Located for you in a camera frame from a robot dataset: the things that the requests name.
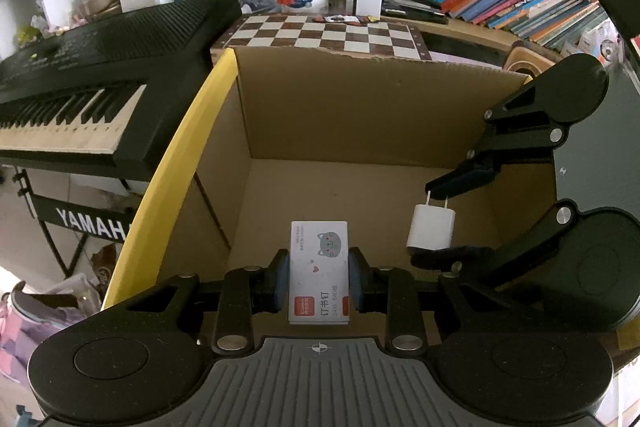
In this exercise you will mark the yellow cardboard box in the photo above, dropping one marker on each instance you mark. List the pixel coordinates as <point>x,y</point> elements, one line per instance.
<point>278,135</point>

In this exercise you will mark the checkered chess board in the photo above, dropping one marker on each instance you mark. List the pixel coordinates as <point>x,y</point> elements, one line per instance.
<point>343,34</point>

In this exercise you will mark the black electronic keyboard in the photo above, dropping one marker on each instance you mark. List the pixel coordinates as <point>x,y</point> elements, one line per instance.
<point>105,99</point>

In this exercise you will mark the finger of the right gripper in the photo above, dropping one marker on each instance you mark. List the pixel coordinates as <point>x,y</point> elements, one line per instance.
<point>527,252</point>
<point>525,129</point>

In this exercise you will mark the white staples box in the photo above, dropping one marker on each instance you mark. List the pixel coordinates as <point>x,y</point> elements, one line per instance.
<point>318,287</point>

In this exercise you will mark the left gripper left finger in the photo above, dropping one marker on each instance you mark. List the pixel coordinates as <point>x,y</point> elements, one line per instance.
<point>244,293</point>

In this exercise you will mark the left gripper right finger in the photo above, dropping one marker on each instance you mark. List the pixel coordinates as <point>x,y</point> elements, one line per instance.
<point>392,292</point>

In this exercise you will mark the brown retro speaker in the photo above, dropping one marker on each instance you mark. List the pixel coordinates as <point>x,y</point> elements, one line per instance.
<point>530,58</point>

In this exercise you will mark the white charger plug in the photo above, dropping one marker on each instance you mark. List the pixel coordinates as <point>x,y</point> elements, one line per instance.
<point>432,226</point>

